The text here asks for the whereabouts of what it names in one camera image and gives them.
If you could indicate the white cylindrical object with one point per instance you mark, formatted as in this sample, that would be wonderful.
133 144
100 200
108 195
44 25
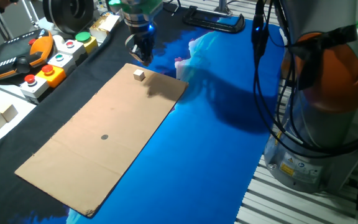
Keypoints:
57 40

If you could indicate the black C-clamp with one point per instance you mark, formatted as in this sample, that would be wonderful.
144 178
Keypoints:
194 21

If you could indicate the black filament spool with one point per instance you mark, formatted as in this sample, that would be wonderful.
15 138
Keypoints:
68 15

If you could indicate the small wooden block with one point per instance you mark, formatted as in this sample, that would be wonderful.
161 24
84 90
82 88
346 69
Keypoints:
139 75

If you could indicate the blue black printed cloth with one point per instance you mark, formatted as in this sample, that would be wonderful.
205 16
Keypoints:
197 155

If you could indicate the person hand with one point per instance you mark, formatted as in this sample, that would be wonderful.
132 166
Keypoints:
2 3

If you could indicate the white board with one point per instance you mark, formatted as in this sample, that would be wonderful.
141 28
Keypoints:
22 105

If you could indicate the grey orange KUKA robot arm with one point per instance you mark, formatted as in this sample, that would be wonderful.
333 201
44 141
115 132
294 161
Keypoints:
331 84

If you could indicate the yellow box green mushroom button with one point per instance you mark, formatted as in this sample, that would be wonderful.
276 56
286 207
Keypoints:
89 45

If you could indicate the white yellow carton box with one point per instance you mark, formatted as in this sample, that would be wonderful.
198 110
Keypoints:
104 26

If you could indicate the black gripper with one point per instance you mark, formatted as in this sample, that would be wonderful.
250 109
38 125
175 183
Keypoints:
140 31

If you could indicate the brown cardboard sheet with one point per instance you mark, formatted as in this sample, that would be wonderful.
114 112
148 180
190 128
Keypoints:
104 118

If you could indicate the grey box flat red button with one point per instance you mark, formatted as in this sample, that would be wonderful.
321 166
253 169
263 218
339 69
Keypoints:
73 49

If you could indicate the green adapter plate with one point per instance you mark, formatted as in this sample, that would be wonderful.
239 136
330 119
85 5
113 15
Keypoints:
141 6

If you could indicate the grey box green button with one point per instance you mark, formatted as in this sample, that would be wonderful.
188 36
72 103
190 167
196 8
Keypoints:
64 63

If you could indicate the black orange teach pendant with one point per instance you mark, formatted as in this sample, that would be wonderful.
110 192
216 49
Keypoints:
11 59

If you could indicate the thin grey metal rod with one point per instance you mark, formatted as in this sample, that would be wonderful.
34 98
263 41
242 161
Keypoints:
28 14

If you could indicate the yellow box red mushroom button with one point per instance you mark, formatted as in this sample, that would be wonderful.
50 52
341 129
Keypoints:
53 79

